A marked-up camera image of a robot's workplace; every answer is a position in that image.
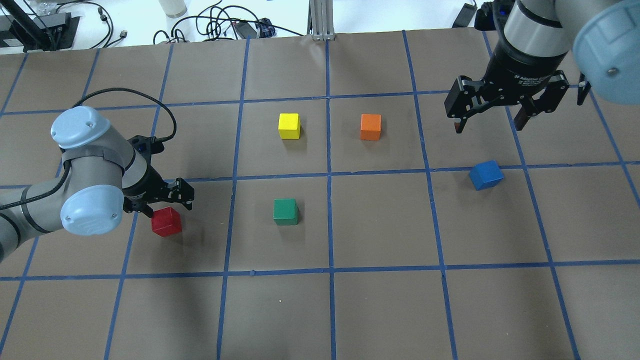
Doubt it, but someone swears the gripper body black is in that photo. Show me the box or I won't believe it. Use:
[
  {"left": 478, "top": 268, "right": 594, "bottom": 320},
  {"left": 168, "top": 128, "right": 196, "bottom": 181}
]
[
  {"left": 122, "top": 167, "right": 182, "bottom": 214},
  {"left": 444, "top": 47, "right": 570, "bottom": 121}
]

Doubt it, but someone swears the red wooden block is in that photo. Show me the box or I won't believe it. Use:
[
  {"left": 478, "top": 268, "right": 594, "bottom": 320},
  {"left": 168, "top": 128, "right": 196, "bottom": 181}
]
[{"left": 151, "top": 206, "right": 183, "bottom": 238}]

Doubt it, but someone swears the blue wooden block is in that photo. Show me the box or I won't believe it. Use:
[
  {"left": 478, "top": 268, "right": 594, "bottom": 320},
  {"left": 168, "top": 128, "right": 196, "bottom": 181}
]
[{"left": 469, "top": 160, "right": 505, "bottom": 191}]

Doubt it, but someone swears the orange wooden block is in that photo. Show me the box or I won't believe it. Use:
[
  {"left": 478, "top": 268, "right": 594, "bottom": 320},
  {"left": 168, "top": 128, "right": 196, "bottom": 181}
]
[{"left": 359, "top": 113, "right": 382, "bottom": 141}]

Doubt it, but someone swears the green wooden block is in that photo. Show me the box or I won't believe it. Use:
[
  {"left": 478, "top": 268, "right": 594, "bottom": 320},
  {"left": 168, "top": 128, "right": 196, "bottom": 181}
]
[{"left": 272, "top": 198, "right": 299, "bottom": 226}]

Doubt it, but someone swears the yellow wooden block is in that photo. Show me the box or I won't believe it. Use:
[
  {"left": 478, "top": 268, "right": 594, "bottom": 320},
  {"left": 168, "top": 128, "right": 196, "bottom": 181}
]
[{"left": 278, "top": 112, "right": 302, "bottom": 140}]

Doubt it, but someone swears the black power adapter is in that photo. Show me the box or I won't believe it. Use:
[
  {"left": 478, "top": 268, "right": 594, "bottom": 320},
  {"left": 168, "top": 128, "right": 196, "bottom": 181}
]
[{"left": 451, "top": 3, "right": 478, "bottom": 28}]

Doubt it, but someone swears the white cardboard tube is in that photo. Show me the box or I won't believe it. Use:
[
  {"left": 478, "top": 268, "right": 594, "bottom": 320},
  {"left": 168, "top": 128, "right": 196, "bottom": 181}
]
[{"left": 158, "top": 0, "right": 188, "bottom": 19}]

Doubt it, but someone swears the aluminium frame post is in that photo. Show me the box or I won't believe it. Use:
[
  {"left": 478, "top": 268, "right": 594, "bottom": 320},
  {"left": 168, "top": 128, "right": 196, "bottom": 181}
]
[{"left": 307, "top": 0, "right": 335, "bottom": 41}]

